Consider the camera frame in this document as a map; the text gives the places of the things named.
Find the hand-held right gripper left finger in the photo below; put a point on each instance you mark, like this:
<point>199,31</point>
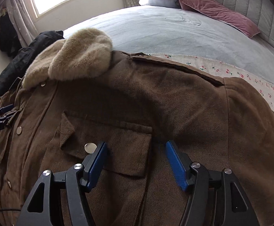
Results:
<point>97,162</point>

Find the grey padded headboard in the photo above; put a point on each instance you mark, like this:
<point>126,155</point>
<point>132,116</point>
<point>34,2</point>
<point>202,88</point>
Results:
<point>252,2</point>

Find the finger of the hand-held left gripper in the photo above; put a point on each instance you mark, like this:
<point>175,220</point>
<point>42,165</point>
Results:
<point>2,110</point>
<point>2,120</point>

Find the bed with grey sheet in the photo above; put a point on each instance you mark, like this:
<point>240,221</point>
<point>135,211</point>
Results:
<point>165,28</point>

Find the cherry print cloth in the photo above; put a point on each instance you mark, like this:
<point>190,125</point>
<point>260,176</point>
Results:
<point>252,77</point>

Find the black padded jacket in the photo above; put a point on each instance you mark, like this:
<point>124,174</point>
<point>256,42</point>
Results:
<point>21,56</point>

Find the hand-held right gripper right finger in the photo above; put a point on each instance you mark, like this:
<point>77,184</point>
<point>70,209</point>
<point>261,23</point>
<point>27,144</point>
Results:
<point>175,162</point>

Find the brown blanket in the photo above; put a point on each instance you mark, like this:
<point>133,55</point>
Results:
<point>169,103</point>

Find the light blue pillow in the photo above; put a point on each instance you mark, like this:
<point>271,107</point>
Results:
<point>155,1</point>

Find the dark hanging clothes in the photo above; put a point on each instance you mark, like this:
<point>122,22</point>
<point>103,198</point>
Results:
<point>8,35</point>

